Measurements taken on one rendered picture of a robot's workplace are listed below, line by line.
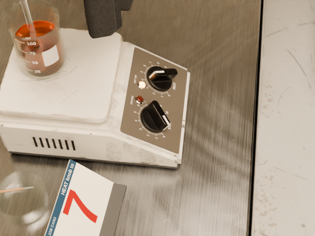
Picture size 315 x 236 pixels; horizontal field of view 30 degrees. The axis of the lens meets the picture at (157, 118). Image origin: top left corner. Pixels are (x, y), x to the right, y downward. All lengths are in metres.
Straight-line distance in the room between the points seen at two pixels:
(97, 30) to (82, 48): 0.19
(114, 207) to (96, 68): 0.15
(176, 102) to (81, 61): 0.12
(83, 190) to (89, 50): 0.15
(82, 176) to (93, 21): 0.23
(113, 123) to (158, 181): 0.09
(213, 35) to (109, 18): 0.34
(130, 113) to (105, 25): 0.19
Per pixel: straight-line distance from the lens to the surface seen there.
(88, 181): 0.64
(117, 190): 0.65
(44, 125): 0.63
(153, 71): 0.66
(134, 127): 0.63
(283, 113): 0.72
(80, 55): 0.65
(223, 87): 0.73
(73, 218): 0.62
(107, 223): 0.63
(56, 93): 0.62
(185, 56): 0.76
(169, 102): 0.67
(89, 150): 0.65
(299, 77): 0.76
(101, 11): 0.45
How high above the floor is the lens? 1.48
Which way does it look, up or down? 56 degrees down
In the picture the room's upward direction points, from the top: 1 degrees counter-clockwise
